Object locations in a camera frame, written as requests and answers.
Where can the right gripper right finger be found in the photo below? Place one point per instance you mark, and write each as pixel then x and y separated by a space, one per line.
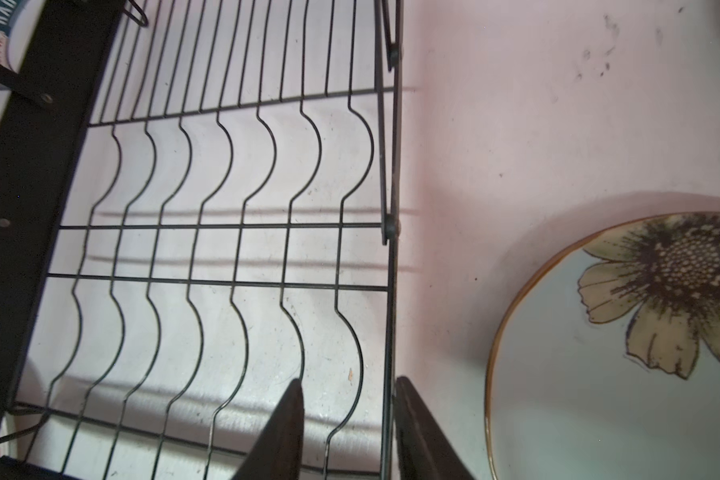
pixel 424 451

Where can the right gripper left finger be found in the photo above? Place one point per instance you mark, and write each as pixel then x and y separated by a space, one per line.
pixel 277 452

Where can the pale green flower plate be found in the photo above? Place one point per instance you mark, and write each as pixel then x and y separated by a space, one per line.
pixel 606 364

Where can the black rimmed lettered plate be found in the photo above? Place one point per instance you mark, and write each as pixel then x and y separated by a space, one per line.
pixel 18 20

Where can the black wire dish rack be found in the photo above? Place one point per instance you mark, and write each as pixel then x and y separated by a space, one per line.
pixel 199 203

